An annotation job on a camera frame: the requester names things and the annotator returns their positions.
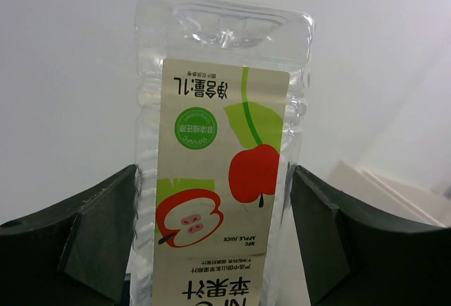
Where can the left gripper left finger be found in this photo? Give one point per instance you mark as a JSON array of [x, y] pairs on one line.
[[74, 252]]

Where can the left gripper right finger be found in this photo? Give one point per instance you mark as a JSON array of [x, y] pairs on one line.
[[356, 254]]

